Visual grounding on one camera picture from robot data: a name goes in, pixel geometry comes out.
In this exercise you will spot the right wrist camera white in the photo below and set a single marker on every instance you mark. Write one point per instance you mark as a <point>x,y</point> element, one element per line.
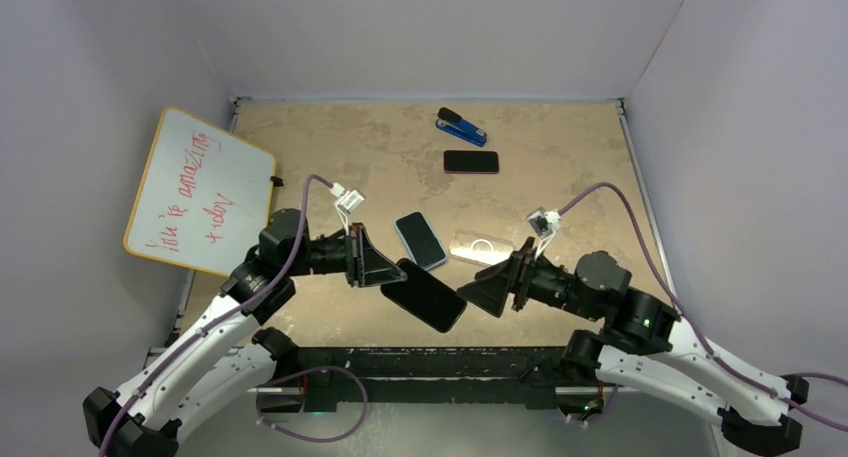
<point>546,224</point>

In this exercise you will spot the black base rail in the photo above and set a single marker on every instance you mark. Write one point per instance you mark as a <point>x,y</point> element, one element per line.
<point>318,379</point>

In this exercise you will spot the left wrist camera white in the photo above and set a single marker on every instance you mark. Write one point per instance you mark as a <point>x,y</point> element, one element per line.
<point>345,203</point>

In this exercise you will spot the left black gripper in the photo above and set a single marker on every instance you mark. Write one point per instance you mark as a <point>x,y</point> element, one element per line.
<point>364,264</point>

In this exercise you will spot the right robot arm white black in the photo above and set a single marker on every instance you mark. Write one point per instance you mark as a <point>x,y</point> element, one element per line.
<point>647,345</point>

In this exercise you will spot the whiteboard with yellow frame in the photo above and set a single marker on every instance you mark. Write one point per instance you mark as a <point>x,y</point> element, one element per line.
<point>204,196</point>

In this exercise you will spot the clear magsafe phone case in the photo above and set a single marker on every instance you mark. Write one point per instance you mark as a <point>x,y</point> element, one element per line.
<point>480,249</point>

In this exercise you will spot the black phone pink edge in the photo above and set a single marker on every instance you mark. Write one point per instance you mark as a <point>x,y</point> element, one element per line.
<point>471,162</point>

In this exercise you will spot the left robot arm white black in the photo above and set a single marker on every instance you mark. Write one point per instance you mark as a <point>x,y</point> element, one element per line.
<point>229,348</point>

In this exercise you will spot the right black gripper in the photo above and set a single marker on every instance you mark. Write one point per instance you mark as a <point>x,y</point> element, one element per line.
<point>490,287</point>

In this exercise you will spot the light blue phone case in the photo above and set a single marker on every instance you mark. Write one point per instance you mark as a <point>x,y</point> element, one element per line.
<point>430,265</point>

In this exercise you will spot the black phone case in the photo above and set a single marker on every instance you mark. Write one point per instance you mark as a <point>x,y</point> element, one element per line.
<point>387,298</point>

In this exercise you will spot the blue black stapler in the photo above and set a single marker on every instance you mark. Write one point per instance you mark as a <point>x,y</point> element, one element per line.
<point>452,123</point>

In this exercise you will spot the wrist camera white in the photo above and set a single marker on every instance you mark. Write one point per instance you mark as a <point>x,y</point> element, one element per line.
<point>546,224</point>
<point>345,203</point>

